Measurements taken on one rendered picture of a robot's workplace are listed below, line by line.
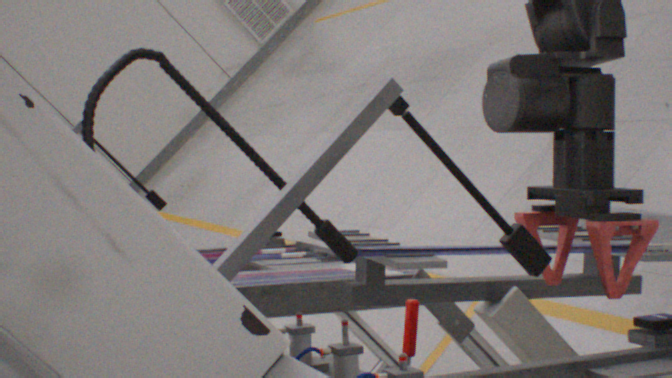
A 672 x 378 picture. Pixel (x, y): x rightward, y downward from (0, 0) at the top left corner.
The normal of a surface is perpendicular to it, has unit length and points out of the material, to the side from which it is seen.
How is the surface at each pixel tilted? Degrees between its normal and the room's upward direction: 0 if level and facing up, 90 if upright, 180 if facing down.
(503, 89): 45
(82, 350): 90
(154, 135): 90
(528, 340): 90
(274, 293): 90
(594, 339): 0
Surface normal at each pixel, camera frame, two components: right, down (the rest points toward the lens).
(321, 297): 0.40, 0.04
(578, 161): -0.33, 0.05
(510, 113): -0.88, 0.03
